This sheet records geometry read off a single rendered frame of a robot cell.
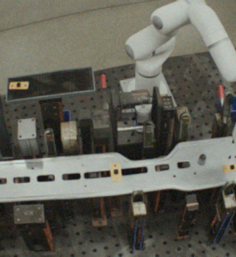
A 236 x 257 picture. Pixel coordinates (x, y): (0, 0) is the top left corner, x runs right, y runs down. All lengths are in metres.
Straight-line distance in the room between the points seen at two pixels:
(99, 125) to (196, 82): 0.83
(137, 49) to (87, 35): 1.85
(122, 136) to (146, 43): 0.39
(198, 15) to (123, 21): 2.41
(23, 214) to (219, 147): 0.84
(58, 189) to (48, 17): 2.43
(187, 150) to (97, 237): 0.53
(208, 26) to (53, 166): 0.82
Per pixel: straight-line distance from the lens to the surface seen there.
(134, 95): 2.02
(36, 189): 1.88
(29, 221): 1.79
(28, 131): 1.90
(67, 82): 1.97
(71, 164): 1.93
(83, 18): 4.04
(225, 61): 1.61
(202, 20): 1.61
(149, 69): 2.19
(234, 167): 1.95
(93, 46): 3.77
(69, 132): 1.91
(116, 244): 2.09
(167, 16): 1.71
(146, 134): 1.94
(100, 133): 1.95
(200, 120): 2.45
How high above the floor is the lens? 2.62
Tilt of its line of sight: 54 degrees down
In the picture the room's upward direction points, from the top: 1 degrees clockwise
